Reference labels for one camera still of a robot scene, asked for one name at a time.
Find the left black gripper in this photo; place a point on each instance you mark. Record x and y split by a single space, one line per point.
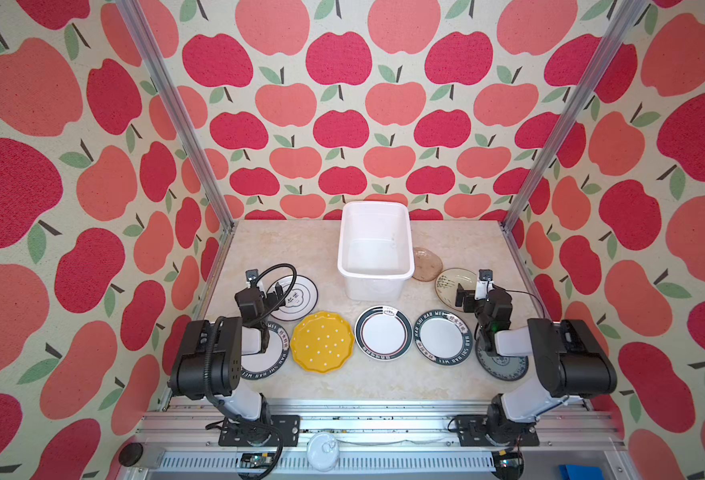
250 306

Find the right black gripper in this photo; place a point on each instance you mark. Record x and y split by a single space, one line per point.
469 299

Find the white plate green lettered rim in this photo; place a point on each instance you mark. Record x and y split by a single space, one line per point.
442 337

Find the yellow dotted scalloped plate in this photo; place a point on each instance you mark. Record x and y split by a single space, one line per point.
322 342

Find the white plate green red rim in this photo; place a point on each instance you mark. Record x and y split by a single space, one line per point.
383 333

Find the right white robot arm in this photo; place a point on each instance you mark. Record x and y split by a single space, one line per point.
569 363

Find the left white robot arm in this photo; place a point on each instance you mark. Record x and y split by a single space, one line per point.
209 363

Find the white plastic bin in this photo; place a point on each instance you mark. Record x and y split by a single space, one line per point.
375 255

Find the white plate black flower outline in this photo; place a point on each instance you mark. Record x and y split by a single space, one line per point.
301 301

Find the blue patterned plate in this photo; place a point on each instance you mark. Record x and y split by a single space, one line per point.
504 368

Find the cream plate with plant drawing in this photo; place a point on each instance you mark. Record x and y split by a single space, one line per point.
448 281

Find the white plate green text rim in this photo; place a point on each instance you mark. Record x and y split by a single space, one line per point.
264 365

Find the pink ribbed glass plate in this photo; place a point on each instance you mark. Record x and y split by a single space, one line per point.
427 265

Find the white round cap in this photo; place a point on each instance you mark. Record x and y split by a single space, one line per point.
323 452

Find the blue object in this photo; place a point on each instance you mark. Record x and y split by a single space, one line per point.
580 472

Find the black round knob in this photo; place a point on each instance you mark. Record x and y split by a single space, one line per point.
131 454

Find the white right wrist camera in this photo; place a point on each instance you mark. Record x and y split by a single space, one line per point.
484 284

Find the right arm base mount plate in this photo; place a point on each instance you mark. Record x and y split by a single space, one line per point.
482 431

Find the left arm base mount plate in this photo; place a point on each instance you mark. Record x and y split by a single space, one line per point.
282 430

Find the aluminium front rail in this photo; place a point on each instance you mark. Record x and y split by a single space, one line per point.
378 439

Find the left aluminium frame post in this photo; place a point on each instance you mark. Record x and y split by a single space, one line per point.
141 33

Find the aluminium frame post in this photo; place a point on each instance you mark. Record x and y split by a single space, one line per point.
622 22
141 33

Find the right aluminium frame post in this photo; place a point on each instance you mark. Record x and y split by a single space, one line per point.
622 22

